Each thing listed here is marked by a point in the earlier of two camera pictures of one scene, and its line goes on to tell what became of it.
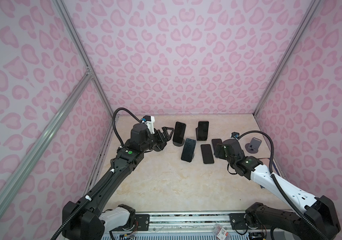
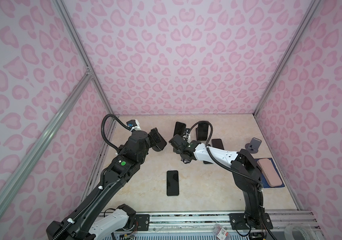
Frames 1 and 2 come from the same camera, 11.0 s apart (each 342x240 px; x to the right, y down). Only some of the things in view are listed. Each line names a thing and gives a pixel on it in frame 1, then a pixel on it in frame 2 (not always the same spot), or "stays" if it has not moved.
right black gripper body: x=229 y=158 to x=178 y=151
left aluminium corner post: x=90 y=68 stays
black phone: x=215 y=141 stays
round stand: x=253 y=146 stays
